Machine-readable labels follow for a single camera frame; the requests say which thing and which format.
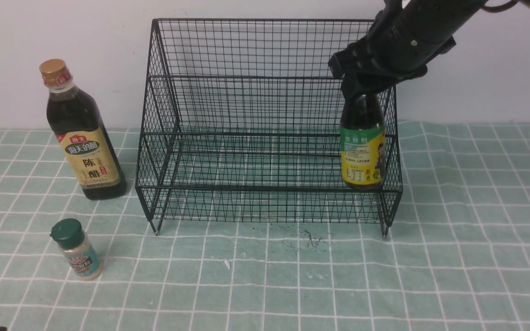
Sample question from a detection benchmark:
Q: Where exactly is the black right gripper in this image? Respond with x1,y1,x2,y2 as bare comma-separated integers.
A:
328,9,456,101

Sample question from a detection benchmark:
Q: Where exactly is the orange-capped dark sauce bottle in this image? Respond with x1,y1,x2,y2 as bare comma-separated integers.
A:
340,94,386,191

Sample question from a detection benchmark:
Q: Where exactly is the small green-capped spice jar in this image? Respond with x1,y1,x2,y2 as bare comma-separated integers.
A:
50,218,103,281

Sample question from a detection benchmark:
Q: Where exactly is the large dark vinegar bottle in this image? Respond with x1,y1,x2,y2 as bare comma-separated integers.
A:
39,59,127,200

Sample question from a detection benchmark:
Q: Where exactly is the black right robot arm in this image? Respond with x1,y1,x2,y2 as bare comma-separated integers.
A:
328,0,517,102

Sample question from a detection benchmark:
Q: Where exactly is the green checkered tablecloth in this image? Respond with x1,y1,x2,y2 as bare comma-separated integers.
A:
0,121,530,331

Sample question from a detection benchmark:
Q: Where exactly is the black wire mesh shelf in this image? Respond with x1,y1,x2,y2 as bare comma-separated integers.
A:
135,17,403,237

